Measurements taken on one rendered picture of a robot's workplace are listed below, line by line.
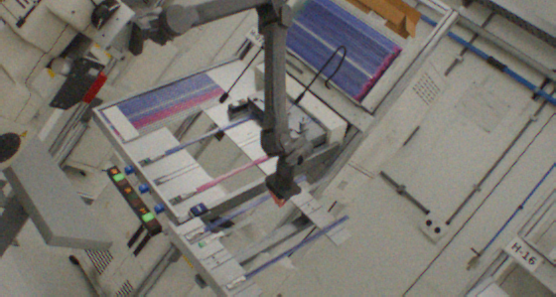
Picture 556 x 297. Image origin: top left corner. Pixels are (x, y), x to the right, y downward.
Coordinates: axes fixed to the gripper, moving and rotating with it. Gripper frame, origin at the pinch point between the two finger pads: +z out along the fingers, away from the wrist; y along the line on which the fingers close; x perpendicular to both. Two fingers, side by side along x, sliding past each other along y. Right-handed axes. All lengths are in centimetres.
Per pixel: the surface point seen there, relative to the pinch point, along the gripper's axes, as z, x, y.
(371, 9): -4, -110, 66
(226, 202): 17.4, 3.4, 21.1
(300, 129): 9.3, -36.1, 29.9
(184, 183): 18.1, 10.6, 37.0
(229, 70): 18, -42, 83
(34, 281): 75, 66, 68
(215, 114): 18, -20, 61
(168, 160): 18, 9, 50
